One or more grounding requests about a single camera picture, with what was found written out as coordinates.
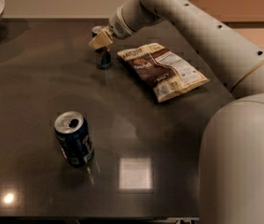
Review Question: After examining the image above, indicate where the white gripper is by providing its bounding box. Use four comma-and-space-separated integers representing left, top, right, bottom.
89, 7, 134, 50

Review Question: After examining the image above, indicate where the slim Red Bull can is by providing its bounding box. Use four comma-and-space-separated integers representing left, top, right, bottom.
91, 26, 111, 69

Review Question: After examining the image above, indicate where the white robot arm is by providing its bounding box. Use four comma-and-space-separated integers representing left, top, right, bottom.
90, 0, 264, 224

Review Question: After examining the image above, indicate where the dark blue Pepsi can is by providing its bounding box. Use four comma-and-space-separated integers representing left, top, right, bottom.
54, 111, 94, 167

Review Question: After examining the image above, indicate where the brown and cream chip bag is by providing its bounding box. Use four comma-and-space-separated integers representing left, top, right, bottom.
118, 43, 209, 103

